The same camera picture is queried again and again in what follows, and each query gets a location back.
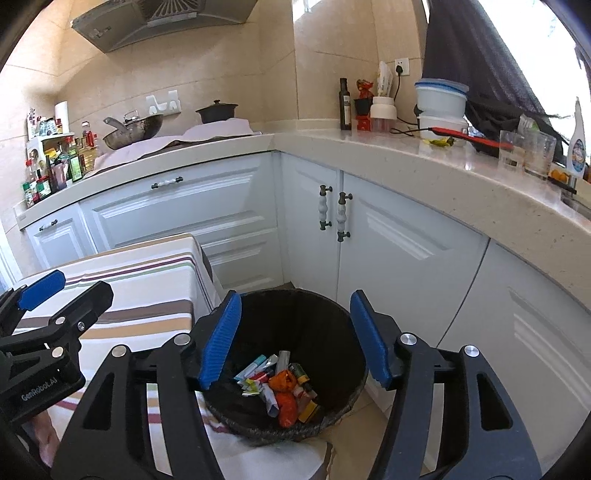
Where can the green yellow wrapper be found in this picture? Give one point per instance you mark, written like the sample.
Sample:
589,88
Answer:
252,385

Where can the dark hanging cloth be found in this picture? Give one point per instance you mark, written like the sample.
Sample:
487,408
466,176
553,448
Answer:
475,55

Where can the orange wrapper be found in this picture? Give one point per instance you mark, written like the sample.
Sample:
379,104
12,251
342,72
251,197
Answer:
282,381

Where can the white bowl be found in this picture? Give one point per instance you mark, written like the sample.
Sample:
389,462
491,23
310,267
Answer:
443,127

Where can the red black grinder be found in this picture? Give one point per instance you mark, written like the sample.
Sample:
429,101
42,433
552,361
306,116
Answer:
364,108

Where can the white kitchen cabinet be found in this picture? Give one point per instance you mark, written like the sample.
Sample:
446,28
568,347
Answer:
406,240

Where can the white spice rack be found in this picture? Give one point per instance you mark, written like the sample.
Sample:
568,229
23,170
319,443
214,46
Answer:
46,138

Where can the long white sachet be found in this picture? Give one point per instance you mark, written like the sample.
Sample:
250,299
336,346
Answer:
283,362

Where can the group of condiment bottles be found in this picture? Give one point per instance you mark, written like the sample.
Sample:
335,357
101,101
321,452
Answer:
74,161

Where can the metal wok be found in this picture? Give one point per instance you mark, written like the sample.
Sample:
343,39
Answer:
138,131

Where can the orange plastic bag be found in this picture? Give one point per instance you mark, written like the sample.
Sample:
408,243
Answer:
287,408

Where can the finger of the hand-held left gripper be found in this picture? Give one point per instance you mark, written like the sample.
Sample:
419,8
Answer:
41,288
90,300

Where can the person's left hand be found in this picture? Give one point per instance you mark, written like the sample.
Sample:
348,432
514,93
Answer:
46,438

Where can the white paper packet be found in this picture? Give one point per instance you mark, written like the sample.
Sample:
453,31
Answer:
384,78

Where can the paper towel roll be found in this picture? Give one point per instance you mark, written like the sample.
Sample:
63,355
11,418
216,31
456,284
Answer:
61,117

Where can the small yellow bottle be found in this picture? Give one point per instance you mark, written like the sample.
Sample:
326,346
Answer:
308,410

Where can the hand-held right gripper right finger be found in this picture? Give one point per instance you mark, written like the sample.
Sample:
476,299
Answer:
369,341

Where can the white wall holder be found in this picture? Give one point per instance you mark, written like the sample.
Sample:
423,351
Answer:
164,104

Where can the black trash bin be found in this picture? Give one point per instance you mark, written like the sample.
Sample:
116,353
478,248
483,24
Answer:
300,323

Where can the small green bottle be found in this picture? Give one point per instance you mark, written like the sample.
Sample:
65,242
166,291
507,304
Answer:
300,373

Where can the green vegetable scraps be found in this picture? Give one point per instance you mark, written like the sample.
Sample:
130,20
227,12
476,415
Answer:
438,142

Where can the white container blue lid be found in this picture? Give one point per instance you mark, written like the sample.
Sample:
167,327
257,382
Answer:
441,101

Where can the red spatula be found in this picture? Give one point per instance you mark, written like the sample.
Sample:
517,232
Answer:
480,140

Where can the white wall socket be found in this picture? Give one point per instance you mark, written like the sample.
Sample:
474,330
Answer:
402,67

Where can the pale stove cover cloth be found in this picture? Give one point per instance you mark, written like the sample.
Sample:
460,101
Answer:
138,154

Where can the teal sachet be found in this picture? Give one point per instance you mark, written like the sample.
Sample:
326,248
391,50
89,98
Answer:
251,367

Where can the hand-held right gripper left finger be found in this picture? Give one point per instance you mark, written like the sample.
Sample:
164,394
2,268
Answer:
221,346

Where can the white jar pink base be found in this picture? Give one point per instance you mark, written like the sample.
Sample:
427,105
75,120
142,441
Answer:
382,110

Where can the white tube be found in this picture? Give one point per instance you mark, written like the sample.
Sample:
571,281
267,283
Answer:
268,399

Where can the striped tablecloth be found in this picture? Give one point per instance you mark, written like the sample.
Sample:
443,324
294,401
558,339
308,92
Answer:
152,286

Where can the dark olive oil bottle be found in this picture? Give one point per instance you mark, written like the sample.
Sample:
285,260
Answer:
345,108

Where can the white spray bottle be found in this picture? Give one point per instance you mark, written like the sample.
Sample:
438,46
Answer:
577,152

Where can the clear drinking glass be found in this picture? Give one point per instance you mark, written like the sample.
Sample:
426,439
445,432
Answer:
511,150
539,154

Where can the black lidded pot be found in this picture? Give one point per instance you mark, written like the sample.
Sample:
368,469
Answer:
217,113

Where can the steel range hood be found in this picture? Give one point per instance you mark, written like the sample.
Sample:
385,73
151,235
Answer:
161,23

